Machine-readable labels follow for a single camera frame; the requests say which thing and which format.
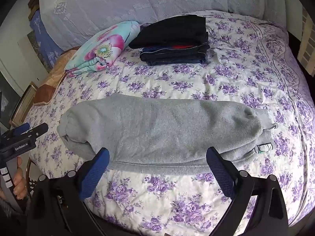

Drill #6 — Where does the golden rattan chair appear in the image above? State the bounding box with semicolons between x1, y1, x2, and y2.
25;157;38;198

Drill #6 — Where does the grey sweatshirt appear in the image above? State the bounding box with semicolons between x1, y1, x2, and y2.
57;94;278;171

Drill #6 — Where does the blue patterned cloth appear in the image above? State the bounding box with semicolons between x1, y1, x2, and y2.
29;10;65;70

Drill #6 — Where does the brown cushion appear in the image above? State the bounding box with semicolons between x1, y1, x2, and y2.
33;83;57;107

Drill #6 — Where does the person's left hand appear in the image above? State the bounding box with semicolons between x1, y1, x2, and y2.
12;157;28;197

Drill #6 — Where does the tan cloth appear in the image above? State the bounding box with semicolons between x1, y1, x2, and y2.
48;46;82;85

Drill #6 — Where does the white wardrobe door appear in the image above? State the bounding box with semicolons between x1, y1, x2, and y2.
0;23;50;96

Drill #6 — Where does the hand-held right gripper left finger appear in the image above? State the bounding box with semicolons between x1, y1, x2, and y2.
26;147;111;236

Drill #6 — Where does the stack of dark folded clothes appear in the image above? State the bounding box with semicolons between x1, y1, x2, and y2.
128;15;209;50

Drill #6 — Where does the purple floral bedspread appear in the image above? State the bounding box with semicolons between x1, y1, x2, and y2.
23;10;315;236

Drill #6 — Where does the lavender lace cover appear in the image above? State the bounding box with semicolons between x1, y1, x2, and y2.
39;0;288;52

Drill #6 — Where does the folded floral blanket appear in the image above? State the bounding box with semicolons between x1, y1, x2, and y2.
65;21;141;78

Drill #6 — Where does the navy folded garment red stripe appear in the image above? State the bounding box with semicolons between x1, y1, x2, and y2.
139;43;211;66

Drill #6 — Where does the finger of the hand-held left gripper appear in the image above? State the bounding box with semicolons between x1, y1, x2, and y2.
19;122;49;141
12;123;30;136

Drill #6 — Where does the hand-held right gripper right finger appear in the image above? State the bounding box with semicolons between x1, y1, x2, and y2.
205;146;289;236

